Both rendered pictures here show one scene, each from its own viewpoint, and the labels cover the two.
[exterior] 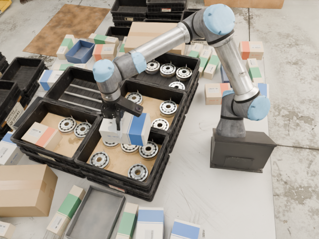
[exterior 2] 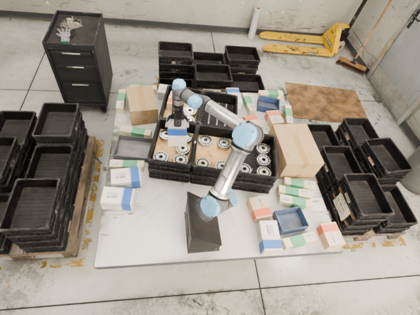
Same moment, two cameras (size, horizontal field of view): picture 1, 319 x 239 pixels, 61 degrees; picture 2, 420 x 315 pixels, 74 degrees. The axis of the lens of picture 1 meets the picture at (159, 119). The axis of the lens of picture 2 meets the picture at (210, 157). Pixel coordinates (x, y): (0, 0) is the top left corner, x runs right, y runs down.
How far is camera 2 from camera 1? 1.14 m
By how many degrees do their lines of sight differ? 35
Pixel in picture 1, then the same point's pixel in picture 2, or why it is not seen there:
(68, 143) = not seen: hidden behind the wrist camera
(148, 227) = (126, 174)
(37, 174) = (150, 107)
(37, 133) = not seen: hidden behind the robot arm
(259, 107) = (207, 204)
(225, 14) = (245, 135)
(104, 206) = (142, 151)
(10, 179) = (145, 95)
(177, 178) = (170, 191)
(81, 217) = (133, 142)
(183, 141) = (204, 190)
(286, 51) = not seen: outside the picture
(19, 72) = (250, 83)
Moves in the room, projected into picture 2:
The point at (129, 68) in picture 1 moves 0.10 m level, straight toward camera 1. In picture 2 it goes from (185, 97) to (168, 101)
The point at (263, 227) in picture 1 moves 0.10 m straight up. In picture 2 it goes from (140, 255) to (139, 249)
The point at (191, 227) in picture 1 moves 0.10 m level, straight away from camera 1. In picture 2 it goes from (129, 199) to (145, 198)
